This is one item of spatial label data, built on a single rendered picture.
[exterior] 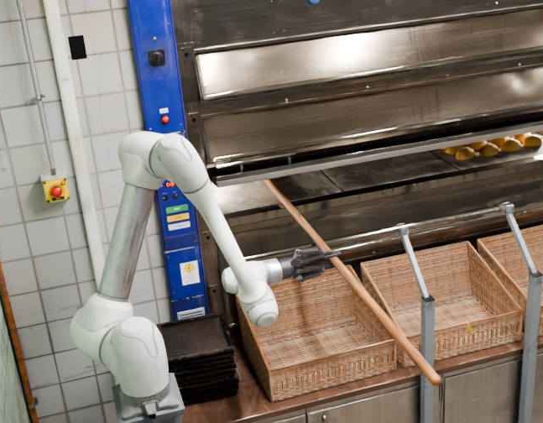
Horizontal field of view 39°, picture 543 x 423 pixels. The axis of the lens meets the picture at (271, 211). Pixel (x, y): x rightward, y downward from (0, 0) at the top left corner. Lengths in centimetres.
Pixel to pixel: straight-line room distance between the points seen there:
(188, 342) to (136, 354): 79
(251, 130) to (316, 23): 50
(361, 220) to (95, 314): 143
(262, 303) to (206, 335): 65
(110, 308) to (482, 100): 191
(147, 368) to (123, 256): 37
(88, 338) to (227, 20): 132
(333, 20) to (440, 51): 50
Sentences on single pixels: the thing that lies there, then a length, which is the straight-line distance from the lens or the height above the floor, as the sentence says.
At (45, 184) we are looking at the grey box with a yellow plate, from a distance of 298.
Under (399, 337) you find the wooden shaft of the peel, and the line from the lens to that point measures 233.
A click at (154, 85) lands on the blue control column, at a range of 295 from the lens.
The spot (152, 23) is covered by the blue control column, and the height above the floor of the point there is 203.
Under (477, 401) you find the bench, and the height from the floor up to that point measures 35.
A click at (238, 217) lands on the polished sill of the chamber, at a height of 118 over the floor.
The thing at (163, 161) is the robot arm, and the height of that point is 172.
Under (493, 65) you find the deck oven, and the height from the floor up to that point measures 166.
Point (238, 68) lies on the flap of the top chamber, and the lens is 305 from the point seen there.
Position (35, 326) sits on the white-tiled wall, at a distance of 332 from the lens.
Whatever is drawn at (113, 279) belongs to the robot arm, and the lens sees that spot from 248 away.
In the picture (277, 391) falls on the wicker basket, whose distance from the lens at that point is 308.
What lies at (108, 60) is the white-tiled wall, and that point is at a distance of 295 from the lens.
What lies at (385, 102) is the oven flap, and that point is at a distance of 331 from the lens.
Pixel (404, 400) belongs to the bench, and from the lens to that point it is 329.
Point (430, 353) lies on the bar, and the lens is 313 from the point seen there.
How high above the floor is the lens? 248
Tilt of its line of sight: 24 degrees down
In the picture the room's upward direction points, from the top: 5 degrees counter-clockwise
